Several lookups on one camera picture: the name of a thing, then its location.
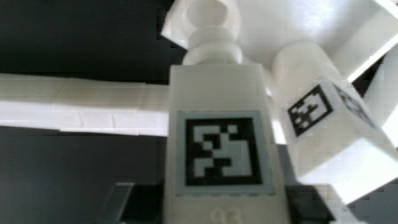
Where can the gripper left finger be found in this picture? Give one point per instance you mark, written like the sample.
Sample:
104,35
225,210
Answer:
132,205

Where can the white chair leg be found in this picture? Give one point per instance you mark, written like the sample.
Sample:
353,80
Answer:
225,187

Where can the white chair seat part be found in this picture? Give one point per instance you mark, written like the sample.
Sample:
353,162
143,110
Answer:
349,25

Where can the white chair leg tagged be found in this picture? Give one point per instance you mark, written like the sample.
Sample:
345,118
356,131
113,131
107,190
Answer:
342,153

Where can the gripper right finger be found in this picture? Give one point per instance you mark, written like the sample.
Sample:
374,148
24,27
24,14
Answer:
317,207

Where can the white front fence bar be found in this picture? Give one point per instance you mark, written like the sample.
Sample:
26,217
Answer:
79,105

